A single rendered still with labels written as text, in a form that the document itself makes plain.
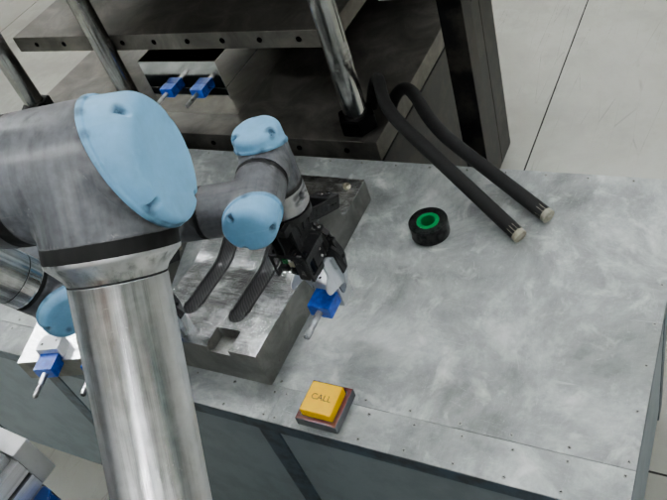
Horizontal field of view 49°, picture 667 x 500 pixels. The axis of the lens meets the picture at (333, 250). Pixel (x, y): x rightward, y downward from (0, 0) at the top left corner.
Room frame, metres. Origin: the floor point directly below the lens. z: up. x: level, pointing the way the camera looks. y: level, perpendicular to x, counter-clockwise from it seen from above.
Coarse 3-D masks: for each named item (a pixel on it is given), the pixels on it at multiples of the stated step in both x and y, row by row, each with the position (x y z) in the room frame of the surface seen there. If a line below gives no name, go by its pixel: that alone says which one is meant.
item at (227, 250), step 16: (224, 240) 1.18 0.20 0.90; (224, 256) 1.15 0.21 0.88; (208, 272) 1.12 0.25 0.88; (224, 272) 1.11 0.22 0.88; (256, 272) 1.07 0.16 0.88; (272, 272) 1.06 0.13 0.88; (208, 288) 1.08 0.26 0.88; (256, 288) 1.03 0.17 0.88; (192, 304) 1.05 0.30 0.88; (240, 304) 1.00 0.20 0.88; (240, 320) 0.96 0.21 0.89
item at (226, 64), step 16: (272, 48) 2.02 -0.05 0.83; (144, 64) 1.98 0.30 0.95; (160, 64) 1.94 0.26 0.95; (176, 64) 1.91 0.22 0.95; (192, 64) 1.87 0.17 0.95; (208, 64) 1.84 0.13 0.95; (224, 64) 1.85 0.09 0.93; (240, 64) 1.89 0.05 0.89; (256, 64) 1.94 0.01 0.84; (272, 64) 2.00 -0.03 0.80; (160, 80) 1.96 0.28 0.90; (176, 80) 1.92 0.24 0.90; (192, 80) 1.89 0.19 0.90; (208, 80) 1.85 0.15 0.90; (224, 80) 1.83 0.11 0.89; (240, 80) 1.87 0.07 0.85; (256, 80) 1.92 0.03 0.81; (160, 96) 1.98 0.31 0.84; (176, 96) 1.94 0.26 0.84; (208, 96) 1.87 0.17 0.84; (224, 96) 1.83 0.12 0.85; (240, 96) 1.85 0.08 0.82; (192, 112) 1.92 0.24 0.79; (208, 112) 1.88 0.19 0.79; (224, 112) 1.85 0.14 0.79
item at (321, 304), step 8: (320, 280) 0.91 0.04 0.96; (320, 288) 0.91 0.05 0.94; (312, 296) 0.90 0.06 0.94; (320, 296) 0.89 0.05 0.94; (328, 296) 0.88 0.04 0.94; (336, 296) 0.88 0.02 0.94; (344, 296) 0.89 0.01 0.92; (312, 304) 0.88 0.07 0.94; (320, 304) 0.87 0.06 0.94; (328, 304) 0.86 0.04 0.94; (336, 304) 0.87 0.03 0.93; (344, 304) 0.88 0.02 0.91; (312, 312) 0.88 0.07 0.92; (320, 312) 0.86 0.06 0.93; (328, 312) 0.86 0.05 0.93; (312, 320) 0.85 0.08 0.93; (312, 328) 0.83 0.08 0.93; (304, 336) 0.83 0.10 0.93
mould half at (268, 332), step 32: (352, 192) 1.22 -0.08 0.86; (352, 224) 1.17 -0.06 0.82; (256, 256) 1.11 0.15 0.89; (192, 288) 1.10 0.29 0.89; (224, 288) 1.06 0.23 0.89; (288, 288) 1.00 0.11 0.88; (192, 320) 1.00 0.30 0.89; (224, 320) 0.97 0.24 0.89; (256, 320) 0.94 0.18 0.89; (288, 320) 0.95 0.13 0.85; (192, 352) 0.96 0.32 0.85; (256, 352) 0.87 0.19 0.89; (288, 352) 0.92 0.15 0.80
